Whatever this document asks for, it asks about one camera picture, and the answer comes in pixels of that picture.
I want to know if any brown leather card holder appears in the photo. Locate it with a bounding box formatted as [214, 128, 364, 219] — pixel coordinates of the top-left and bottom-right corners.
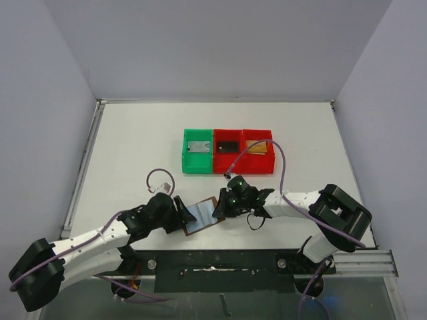
[183, 197, 225, 237]

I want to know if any striped gold card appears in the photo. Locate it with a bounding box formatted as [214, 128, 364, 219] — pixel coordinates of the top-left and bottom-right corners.
[246, 140, 268, 155]

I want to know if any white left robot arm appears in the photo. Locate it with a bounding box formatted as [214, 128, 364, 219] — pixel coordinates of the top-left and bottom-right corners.
[9, 193, 196, 312]

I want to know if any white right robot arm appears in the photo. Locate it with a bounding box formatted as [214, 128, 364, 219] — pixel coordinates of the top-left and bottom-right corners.
[212, 181, 372, 273]

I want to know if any black card in red bin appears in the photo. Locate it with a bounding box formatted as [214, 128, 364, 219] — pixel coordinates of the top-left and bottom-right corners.
[217, 141, 240, 154]

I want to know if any silver card in green bin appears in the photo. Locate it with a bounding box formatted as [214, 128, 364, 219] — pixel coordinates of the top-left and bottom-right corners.
[187, 141, 211, 153]

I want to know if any red plastic bin right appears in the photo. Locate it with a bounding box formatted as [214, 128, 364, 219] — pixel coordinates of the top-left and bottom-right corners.
[238, 129, 276, 175]

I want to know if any red plastic bin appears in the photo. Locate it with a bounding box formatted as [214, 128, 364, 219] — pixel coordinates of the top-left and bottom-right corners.
[213, 129, 243, 174]
[238, 129, 276, 175]

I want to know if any red plastic bin middle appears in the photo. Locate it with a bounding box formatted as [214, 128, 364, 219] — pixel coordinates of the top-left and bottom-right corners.
[213, 129, 243, 174]

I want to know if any green plastic bin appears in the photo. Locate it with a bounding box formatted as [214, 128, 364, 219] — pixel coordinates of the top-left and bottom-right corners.
[181, 129, 214, 174]

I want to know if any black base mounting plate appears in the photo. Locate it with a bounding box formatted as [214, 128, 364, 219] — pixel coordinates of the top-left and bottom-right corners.
[106, 249, 319, 293]

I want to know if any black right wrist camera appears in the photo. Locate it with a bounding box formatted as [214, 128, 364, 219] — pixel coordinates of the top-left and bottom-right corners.
[227, 175, 250, 197]

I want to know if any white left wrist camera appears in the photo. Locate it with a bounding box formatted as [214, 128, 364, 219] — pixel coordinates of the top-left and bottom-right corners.
[148, 183, 171, 195]

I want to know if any aluminium left frame rail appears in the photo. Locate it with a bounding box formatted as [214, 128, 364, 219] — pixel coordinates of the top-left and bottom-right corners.
[60, 99, 106, 239]

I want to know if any aluminium frame rail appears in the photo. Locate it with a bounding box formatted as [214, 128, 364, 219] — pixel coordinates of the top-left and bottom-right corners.
[38, 249, 400, 283]
[60, 99, 106, 239]

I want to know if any aluminium front frame rail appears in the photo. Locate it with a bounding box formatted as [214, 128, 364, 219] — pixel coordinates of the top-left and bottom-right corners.
[38, 249, 400, 283]

